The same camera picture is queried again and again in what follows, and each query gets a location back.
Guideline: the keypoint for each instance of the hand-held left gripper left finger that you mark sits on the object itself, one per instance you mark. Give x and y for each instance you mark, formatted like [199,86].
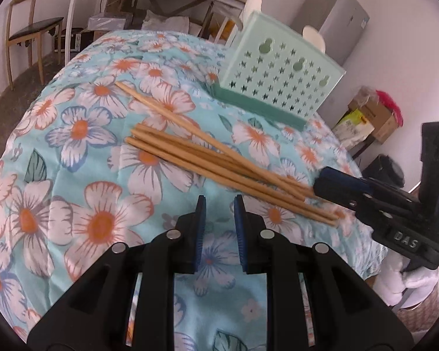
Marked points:
[199,234]

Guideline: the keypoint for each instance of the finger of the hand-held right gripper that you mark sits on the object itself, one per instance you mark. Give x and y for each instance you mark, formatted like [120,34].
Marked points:
[398,236]
[351,188]

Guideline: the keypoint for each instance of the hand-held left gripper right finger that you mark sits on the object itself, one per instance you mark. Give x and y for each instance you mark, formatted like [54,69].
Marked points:
[240,234]

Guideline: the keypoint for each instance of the green plastic utensil holder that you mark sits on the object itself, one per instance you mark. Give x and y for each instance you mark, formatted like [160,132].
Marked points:
[278,76]

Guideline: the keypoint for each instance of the cream plastic ladle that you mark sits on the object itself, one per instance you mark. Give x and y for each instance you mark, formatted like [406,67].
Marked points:
[314,36]

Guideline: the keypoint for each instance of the white rice paddle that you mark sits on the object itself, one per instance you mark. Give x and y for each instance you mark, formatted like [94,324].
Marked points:
[251,7]

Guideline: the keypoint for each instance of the person's right hand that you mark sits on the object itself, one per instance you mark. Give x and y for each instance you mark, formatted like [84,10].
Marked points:
[391,281]

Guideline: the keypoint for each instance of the black bin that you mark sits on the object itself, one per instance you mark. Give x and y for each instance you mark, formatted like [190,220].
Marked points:
[384,170]

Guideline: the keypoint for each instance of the open cardboard box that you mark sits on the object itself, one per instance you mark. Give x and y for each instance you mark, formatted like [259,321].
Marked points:
[378,122]

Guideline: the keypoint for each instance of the red plastic bag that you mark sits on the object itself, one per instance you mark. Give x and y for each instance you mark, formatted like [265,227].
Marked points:
[391,104]

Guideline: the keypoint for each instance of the floral blue blanket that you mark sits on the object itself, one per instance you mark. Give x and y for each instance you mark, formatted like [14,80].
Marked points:
[95,190]

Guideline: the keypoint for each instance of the grey refrigerator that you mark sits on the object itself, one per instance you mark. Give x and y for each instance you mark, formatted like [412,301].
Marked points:
[329,18]

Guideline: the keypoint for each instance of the grey sack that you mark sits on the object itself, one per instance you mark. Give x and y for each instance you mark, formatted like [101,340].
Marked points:
[166,20]

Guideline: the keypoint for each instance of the plastic-wrapped cardboard box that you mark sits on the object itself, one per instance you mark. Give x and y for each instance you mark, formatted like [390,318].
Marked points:
[108,22]

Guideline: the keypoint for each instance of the small white appliance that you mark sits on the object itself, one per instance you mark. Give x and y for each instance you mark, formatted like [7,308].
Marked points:
[68,39]

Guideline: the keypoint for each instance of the wooden chair with dark seat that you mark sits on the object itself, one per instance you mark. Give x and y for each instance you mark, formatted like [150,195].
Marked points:
[33,29]

